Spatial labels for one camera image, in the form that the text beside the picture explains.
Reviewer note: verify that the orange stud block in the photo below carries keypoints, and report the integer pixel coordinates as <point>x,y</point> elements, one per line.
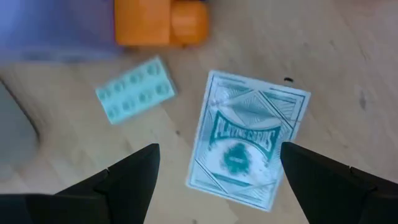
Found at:
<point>143,21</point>

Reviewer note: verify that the teal playing card box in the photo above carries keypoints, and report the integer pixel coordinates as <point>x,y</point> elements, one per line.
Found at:
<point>242,140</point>

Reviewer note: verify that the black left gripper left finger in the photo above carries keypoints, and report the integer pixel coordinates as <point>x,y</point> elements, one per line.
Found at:
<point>77,208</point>

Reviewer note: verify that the mint flat studded brick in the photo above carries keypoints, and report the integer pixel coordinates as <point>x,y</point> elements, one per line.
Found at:
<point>135,91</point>

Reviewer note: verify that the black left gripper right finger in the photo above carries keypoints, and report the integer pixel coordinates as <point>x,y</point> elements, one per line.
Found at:
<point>342,202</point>

